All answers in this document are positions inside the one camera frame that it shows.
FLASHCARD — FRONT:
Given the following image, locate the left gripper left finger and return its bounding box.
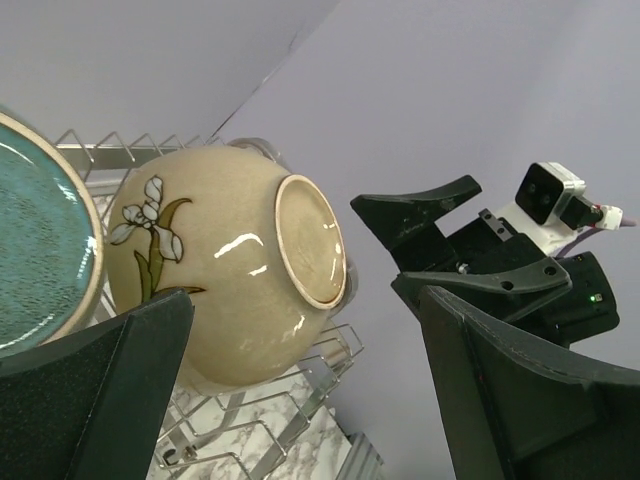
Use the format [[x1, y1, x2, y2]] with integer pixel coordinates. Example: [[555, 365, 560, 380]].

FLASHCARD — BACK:
[[1, 288, 194, 479]]

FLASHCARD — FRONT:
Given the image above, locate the steel two-tier dish rack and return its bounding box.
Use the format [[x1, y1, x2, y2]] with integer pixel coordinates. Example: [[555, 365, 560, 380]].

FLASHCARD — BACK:
[[54, 129, 386, 480]]

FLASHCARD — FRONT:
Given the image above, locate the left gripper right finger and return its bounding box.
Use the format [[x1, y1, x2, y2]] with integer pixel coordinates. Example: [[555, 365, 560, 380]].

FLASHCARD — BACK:
[[419, 287, 639, 479]]

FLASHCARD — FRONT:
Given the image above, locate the large cream ceramic bowl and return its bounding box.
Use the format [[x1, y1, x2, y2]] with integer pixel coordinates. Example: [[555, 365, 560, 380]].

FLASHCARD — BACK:
[[105, 145, 349, 387]]

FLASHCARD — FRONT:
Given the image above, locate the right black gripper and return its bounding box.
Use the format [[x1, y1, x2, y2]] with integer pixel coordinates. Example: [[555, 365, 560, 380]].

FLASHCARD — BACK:
[[350, 175, 620, 347]]

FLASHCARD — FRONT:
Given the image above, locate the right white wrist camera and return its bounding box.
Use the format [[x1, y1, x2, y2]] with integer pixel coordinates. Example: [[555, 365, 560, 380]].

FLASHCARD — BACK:
[[495, 162, 636, 258]]

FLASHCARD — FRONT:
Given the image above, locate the large teal ceramic bowl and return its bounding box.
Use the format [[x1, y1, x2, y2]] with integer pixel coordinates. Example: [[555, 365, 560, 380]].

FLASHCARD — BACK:
[[1, 110, 104, 356]]

